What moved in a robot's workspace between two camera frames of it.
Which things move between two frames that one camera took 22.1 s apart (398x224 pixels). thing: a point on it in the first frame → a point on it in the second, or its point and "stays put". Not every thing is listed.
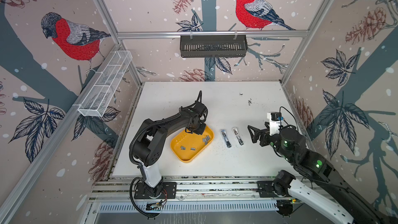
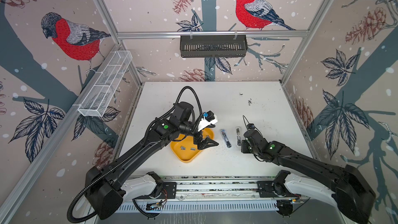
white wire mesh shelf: (104, 83) stays put
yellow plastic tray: (185, 146) stays put
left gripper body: (199, 128) → (197, 135)
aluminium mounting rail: (190, 189) stays put
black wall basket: (213, 46) stays put
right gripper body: (266, 139) → (245, 147)
